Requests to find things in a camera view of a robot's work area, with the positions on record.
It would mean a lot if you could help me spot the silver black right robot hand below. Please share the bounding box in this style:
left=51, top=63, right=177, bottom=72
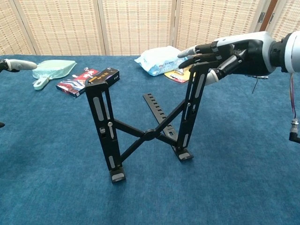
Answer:
left=177, top=31, right=275, bottom=85

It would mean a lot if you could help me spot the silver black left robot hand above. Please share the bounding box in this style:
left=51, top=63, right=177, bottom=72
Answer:
left=0, top=58, right=38, bottom=73

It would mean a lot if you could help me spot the black folding stand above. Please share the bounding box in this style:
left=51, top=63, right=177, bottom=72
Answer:
left=84, top=62, right=209, bottom=183

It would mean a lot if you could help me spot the mint green dustpan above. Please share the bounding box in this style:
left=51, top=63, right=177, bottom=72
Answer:
left=31, top=60, right=77, bottom=91

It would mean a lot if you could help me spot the red black flat box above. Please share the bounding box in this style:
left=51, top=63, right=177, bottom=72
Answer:
left=55, top=67, right=99, bottom=98

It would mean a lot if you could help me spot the yellow razor blister pack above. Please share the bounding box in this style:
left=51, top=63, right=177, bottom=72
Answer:
left=163, top=65, right=195, bottom=84

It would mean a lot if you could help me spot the light blue wet wipes pack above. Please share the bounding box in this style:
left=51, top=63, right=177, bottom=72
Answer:
left=134, top=45, right=188, bottom=77

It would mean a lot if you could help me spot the black gold small box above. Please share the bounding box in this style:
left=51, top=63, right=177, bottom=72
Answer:
left=88, top=67, right=120, bottom=86

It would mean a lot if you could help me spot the blue table mat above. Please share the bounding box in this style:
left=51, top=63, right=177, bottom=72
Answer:
left=0, top=54, right=300, bottom=225

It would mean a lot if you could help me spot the bamboo folding screen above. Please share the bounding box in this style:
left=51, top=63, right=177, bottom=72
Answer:
left=0, top=0, right=300, bottom=57

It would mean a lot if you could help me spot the brown wooden post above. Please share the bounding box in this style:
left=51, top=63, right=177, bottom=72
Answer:
left=254, top=0, right=278, bottom=35

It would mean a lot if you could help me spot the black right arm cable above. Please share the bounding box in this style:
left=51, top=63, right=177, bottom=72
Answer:
left=288, top=72, right=300, bottom=144

